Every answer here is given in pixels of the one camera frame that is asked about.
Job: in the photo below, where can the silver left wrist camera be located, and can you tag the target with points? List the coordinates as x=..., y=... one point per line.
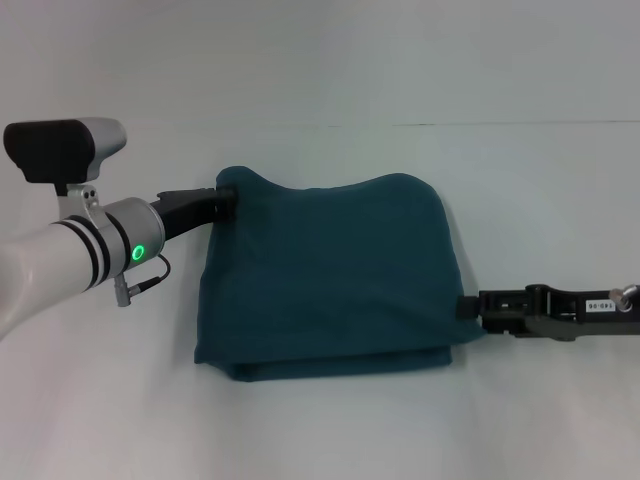
x=55, y=147

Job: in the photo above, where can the silver camera mount bracket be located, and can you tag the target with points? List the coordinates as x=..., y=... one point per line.
x=85, y=200

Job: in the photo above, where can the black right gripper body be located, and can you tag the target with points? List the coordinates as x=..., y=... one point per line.
x=565, y=312

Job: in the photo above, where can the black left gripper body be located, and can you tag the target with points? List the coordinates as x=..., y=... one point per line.
x=185, y=210

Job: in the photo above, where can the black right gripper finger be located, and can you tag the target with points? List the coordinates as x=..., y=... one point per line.
x=505, y=326
x=495, y=302

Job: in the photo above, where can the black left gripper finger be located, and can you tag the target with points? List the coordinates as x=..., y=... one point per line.
x=227, y=202

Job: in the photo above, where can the blue teal shirt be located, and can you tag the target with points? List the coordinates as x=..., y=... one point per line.
x=325, y=275

